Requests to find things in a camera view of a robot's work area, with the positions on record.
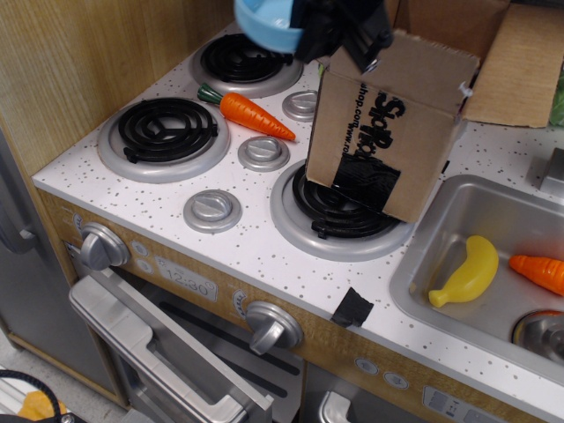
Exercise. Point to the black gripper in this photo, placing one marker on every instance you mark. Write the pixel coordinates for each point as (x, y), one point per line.
(362, 28)

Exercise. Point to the light blue plastic bowl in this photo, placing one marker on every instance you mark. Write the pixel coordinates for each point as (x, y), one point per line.
(267, 24)

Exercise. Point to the silver stovetop knob rear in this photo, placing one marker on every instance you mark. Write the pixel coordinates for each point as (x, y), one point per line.
(300, 106)

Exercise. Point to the silver stovetop knob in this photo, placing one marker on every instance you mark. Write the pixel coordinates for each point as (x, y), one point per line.
(300, 106)
(263, 154)
(212, 211)

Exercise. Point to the brown cardboard box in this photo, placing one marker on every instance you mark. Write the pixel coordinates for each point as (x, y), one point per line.
(381, 137)

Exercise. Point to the rear left black burner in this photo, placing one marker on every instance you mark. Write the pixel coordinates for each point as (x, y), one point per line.
(234, 63)

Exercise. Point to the black burner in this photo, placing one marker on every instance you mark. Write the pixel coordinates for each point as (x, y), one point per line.
(324, 223)
(163, 140)
(234, 63)

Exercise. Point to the orange toy carrot on stove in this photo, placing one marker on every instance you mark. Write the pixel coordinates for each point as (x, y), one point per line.
(243, 111)

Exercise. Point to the silver stovetop knob middle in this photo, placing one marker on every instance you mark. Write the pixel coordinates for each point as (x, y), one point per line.
(263, 154)

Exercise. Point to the front right black burner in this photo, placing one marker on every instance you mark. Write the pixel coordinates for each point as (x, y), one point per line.
(324, 223)

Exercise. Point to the silver toy sink basin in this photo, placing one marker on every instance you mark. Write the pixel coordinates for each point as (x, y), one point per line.
(515, 223)

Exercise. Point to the green toy cabbage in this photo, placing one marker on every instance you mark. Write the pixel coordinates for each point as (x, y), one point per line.
(556, 117)

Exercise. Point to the front left black burner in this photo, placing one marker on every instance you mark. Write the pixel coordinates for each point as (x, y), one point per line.
(163, 140)

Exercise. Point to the silver stovetop knob front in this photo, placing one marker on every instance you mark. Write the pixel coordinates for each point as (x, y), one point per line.
(212, 211)

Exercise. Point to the grey toy faucet base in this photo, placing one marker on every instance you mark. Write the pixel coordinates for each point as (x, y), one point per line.
(552, 182)

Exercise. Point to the yellow toy banana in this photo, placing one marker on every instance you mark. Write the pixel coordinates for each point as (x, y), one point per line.
(472, 277)

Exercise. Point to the black tape piece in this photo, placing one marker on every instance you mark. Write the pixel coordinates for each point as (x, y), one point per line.
(353, 310)

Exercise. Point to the orange toy carrot in sink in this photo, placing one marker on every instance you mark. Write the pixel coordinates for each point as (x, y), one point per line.
(542, 271)

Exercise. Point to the oven clock display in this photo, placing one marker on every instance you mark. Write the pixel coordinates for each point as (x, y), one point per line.
(187, 278)

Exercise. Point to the silver oven dial right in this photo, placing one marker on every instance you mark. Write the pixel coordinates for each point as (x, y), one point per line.
(272, 327)

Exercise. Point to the silver oven dial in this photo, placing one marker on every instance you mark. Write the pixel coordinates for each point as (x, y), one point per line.
(102, 248)
(272, 327)

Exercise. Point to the silver oven dial left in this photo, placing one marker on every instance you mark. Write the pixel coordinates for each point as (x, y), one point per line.
(102, 248)

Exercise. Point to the silver sink drain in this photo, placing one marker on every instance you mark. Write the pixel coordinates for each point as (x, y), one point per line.
(541, 332)

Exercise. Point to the silver oven door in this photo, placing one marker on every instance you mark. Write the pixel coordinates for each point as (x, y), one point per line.
(181, 363)

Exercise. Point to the grey toy refrigerator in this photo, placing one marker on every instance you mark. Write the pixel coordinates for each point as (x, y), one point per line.
(35, 308)

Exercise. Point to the orange object on floor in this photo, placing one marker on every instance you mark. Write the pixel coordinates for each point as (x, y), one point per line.
(36, 406)

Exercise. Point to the silver lower cabinet handle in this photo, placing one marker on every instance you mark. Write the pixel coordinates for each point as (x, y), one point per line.
(334, 408)

